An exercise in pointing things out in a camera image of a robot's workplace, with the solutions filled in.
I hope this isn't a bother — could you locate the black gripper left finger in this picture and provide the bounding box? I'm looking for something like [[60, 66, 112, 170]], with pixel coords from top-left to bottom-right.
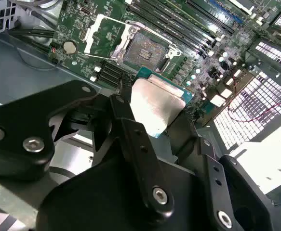
[[0, 80, 175, 219]]

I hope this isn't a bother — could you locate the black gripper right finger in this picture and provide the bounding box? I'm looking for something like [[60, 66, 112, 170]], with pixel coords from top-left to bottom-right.
[[171, 115, 275, 231]]

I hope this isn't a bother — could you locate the silver CPU chip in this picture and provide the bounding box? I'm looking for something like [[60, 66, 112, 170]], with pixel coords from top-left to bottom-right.
[[131, 66, 194, 140]]

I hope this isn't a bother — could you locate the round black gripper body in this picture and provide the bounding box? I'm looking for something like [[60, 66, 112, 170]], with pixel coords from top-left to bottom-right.
[[35, 144, 211, 231]]

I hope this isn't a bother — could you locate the metal socket cover frame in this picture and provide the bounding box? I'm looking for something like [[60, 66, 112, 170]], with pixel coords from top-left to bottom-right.
[[83, 13, 133, 61]]

